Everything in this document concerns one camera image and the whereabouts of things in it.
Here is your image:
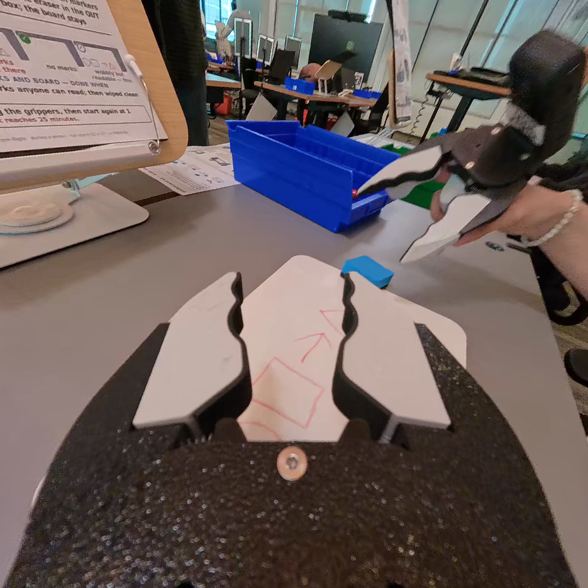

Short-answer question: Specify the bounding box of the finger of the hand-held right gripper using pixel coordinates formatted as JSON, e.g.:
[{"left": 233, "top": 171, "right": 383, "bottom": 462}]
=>
[
  {"left": 399, "top": 192, "right": 493, "bottom": 265},
  {"left": 356, "top": 146, "right": 450, "bottom": 201}
]

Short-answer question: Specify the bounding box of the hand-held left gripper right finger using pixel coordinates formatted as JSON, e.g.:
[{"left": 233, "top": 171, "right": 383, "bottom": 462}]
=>
[{"left": 332, "top": 272, "right": 452, "bottom": 444}]

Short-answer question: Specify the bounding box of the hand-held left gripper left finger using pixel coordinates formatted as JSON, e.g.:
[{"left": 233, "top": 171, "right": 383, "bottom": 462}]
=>
[{"left": 132, "top": 272, "right": 254, "bottom": 441}]

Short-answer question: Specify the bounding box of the blue foam eraser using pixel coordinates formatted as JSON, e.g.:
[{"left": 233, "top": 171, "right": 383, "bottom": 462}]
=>
[{"left": 341, "top": 255, "right": 395, "bottom": 289}]

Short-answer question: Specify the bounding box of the white whiteboard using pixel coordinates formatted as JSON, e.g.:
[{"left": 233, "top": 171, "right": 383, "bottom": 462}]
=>
[{"left": 238, "top": 255, "right": 468, "bottom": 443}]

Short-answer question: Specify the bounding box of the blue plastic bin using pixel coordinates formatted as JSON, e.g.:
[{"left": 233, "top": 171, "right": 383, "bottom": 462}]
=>
[{"left": 226, "top": 120, "right": 401, "bottom": 234}]

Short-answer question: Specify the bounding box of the person's right hand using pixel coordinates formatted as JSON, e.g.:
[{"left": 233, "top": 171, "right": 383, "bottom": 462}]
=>
[{"left": 429, "top": 184, "right": 577, "bottom": 249}]

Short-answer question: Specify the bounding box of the green plastic bin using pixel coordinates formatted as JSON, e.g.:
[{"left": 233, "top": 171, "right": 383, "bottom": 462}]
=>
[{"left": 380, "top": 142, "right": 446, "bottom": 210}]

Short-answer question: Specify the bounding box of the black leg standing desk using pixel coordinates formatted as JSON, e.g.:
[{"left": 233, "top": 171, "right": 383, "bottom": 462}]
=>
[{"left": 424, "top": 68, "right": 513, "bottom": 139}]

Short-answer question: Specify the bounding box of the printed banner stand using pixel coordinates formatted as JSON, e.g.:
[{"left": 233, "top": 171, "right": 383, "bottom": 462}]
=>
[{"left": 385, "top": 0, "right": 415, "bottom": 126}]

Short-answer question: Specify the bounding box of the long wooden desk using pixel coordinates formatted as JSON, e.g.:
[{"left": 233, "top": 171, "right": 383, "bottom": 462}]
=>
[{"left": 254, "top": 80, "right": 383, "bottom": 130}]

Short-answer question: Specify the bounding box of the black monitor screen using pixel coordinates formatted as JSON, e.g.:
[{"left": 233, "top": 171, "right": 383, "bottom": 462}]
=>
[{"left": 308, "top": 14, "right": 385, "bottom": 77}]

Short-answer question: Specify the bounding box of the printed instruction sheet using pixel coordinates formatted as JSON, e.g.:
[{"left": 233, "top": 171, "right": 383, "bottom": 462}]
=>
[{"left": 139, "top": 144, "right": 242, "bottom": 196}]

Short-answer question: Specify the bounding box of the wooden top desk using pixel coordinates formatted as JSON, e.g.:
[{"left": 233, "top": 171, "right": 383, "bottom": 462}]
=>
[{"left": 205, "top": 72, "right": 242, "bottom": 118}]

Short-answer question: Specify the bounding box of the wooden sign stand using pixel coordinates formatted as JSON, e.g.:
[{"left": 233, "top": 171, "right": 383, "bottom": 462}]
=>
[{"left": 0, "top": 0, "right": 189, "bottom": 270}]

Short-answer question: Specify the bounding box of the white paper sign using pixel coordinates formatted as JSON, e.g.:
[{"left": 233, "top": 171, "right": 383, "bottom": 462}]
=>
[{"left": 0, "top": 0, "right": 169, "bottom": 155}]

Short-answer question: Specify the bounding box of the white bead bracelet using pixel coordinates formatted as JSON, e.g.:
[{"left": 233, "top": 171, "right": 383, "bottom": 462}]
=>
[{"left": 524, "top": 189, "right": 584, "bottom": 249}]

